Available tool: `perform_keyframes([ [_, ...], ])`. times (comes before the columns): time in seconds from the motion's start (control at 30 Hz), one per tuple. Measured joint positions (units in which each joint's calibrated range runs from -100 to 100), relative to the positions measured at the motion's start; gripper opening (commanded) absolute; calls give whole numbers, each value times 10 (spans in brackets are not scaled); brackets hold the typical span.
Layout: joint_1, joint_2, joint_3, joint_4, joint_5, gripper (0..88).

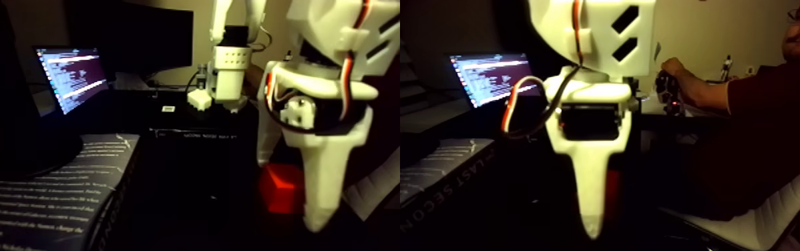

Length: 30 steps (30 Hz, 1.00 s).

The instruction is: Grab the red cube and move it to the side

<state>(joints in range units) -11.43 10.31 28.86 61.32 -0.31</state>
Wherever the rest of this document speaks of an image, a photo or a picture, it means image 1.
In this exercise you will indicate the person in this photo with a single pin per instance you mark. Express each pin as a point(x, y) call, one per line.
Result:
point(778, 133)

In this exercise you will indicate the dark leader arm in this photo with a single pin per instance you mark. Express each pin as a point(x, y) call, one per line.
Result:
point(668, 98)

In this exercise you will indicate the dark book white text cover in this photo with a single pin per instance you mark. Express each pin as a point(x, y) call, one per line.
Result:
point(35, 203)

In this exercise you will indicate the black flat computer monitor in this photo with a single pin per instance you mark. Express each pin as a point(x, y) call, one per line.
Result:
point(133, 35)

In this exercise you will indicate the black box white lettering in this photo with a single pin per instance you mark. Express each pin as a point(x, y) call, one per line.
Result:
point(196, 132)

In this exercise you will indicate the small white tag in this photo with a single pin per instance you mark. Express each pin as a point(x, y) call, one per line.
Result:
point(168, 109)

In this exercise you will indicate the white chair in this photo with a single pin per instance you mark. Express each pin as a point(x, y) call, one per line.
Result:
point(757, 228)

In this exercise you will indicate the person's hand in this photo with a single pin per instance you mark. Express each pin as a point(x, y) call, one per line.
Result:
point(674, 71)

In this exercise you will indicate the red cube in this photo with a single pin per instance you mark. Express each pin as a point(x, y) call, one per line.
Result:
point(277, 193)

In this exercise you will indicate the open laptop lit screen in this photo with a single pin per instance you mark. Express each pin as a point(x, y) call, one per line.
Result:
point(74, 77)

